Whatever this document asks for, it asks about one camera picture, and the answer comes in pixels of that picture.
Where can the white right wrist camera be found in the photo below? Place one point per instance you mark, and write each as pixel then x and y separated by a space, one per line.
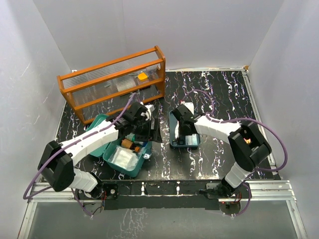
pixel 189 105

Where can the dark teal divider tray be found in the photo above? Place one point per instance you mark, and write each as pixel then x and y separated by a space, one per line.
pixel 172 123

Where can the orange block on shelf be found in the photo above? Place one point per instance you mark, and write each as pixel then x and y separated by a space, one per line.
pixel 142 76

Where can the blue white bandage packet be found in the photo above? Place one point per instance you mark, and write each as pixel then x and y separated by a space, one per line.
pixel 192 140

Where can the teal medicine kit box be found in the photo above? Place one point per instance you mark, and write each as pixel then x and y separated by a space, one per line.
pixel 108 149

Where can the clear bag of gauze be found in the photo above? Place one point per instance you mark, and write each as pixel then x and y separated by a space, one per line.
pixel 124 158

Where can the orange wooden shelf rack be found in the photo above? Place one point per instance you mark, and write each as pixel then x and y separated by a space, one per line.
pixel 104 88

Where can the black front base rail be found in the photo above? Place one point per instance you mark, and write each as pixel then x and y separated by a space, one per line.
pixel 167 194

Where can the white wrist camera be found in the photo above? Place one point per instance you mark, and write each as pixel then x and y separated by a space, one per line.
pixel 189 105
pixel 147 114

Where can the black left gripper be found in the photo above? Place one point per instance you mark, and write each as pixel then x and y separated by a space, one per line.
pixel 151 135

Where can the black small scissors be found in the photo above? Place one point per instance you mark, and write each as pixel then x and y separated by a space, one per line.
pixel 178 139

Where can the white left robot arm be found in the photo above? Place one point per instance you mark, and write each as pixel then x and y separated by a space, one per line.
pixel 57 164

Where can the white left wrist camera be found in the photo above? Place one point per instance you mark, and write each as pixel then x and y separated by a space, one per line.
pixel 147 114

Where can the brown medicine bottle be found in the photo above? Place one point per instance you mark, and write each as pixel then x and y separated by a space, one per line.
pixel 130 145

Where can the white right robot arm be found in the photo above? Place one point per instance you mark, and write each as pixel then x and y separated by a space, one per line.
pixel 248 145

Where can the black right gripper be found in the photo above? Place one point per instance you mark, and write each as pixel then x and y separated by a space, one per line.
pixel 182 132

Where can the white green-labelled bottle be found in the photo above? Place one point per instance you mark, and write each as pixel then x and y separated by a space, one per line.
pixel 130 137

